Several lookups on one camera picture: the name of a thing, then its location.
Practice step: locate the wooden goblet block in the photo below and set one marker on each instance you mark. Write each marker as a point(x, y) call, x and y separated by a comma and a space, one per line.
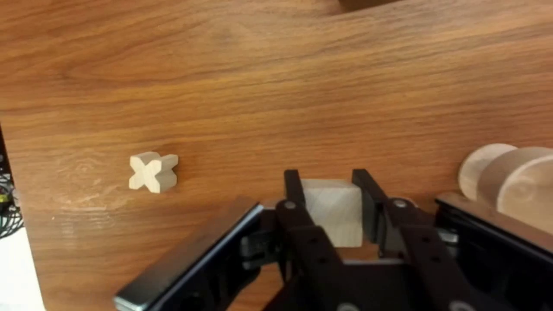
point(513, 179)

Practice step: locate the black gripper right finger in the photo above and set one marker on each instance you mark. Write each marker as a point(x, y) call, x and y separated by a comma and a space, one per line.
point(409, 243)

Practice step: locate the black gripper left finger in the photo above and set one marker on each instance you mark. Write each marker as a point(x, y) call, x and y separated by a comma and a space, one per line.
point(305, 236)

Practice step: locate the square wooden cube block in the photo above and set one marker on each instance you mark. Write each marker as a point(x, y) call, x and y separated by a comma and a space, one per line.
point(335, 213)

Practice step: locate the wooden cross block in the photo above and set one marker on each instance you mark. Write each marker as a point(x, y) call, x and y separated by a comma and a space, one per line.
point(153, 172)

